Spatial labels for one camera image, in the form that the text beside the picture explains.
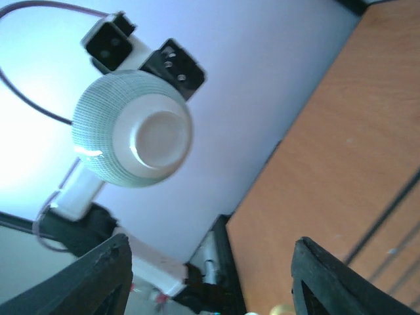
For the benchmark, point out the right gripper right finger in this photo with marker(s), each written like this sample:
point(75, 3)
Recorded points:
point(322, 284)

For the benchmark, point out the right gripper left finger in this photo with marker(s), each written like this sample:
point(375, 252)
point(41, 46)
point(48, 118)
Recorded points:
point(97, 283)

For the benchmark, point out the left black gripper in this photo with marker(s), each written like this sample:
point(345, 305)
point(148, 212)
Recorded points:
point(176, 66)

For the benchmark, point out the light green ceramic bowl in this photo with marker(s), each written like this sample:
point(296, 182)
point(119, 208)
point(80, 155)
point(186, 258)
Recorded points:
point(132, 129)

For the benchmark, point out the dark wire dish rack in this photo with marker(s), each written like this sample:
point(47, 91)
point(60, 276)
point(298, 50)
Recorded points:
point(387, 255)

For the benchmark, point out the cream yellow mug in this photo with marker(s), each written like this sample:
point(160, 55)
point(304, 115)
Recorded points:
point(282, 309)

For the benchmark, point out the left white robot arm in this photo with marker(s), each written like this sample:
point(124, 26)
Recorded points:
point(94, 224)

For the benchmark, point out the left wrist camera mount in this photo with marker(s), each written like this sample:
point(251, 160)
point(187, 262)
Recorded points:
point(112, 45)

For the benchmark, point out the black aluminium frame base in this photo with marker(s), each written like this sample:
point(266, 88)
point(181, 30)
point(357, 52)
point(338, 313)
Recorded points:
point(215, 259)

